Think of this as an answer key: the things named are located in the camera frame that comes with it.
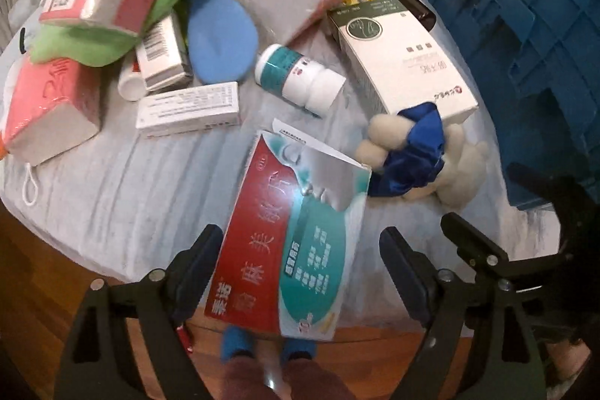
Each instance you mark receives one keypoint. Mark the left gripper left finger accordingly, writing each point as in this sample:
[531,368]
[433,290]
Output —
[98,361]

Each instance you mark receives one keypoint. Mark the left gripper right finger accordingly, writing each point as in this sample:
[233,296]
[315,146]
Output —
[504,361]

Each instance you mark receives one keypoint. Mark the red teal medicine pouch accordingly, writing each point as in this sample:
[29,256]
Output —
[290,244]

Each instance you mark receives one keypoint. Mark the white teal pill bottle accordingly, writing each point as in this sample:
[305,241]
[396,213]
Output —
[298,79]

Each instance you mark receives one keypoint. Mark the white green patch box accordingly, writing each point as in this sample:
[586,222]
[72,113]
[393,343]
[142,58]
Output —
[397,63]

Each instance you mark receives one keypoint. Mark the white blue plush toy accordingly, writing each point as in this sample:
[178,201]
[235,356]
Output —
[413,155]

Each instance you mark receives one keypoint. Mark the small white medicine box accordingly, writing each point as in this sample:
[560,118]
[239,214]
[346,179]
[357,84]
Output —
[197,108]

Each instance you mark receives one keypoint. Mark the pink tissue pack left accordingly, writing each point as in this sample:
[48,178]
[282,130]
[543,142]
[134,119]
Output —
[54,107]

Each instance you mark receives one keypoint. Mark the blue plastic crate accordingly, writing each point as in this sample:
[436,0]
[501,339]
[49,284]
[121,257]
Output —
[536,65]

